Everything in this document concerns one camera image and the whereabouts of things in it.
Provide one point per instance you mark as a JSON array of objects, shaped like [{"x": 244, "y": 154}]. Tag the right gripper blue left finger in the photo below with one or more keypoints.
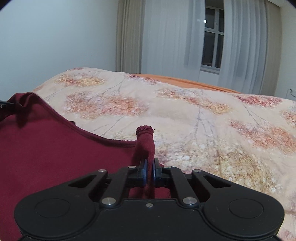
[{"x": 144, "y": 165}]

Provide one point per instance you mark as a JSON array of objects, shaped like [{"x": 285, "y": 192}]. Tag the beige drape right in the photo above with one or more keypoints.
[{"x": 273, "y": 50}]

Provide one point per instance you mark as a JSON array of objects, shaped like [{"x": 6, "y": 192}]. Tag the floral beige bed blanket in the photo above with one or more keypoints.
[{"x": 244, "y": 138}]

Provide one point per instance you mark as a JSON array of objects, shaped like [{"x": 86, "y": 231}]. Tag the beige drape left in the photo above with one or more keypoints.
[{"x": 129, "y": 33}]

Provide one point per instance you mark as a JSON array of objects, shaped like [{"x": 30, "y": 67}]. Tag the white sheer curtain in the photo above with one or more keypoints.
[{"x": 174, "y": 37}]

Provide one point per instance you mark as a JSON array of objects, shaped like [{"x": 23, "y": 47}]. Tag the dark red garment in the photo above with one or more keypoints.
[{"x": 59, "y": 182}]

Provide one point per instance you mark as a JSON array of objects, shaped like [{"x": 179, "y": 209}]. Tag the beige drape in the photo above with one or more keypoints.
[
  {"x": 273, "y": 50},
  {"x": 129, "y": 33}
]

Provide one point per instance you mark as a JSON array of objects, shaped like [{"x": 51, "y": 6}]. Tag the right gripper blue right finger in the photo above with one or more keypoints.
[{"x": 155, "y": 172}]

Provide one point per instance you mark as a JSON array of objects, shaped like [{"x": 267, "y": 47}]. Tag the window with white frame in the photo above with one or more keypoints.
[{"x": 213, "y": 39}]

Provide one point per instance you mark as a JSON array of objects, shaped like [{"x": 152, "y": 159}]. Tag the orange bed sheet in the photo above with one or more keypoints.
[{"x": 181, "y": 82}]

